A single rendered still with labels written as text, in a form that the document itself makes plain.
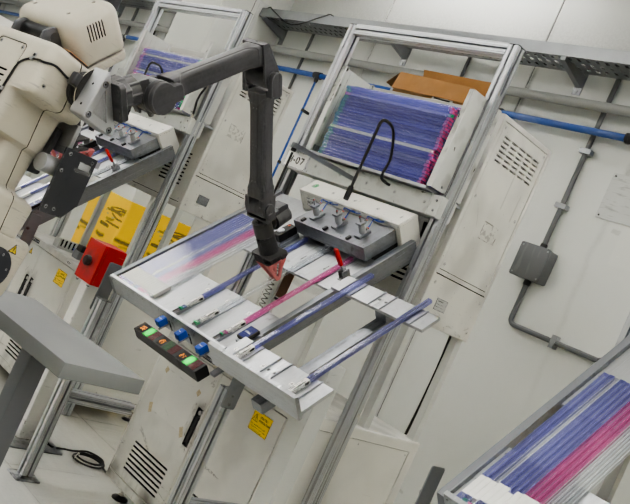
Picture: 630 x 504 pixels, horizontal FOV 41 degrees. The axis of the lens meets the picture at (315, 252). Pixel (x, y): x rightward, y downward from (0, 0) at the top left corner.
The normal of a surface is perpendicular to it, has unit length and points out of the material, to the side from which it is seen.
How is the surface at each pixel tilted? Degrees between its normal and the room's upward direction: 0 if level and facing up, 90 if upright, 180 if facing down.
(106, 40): 90
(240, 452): 90
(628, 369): 44
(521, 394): 89
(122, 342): 90
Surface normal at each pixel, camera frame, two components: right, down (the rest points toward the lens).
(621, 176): -0.66, -0.30
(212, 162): 0.63, 0.28
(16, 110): 0.77, 0.35
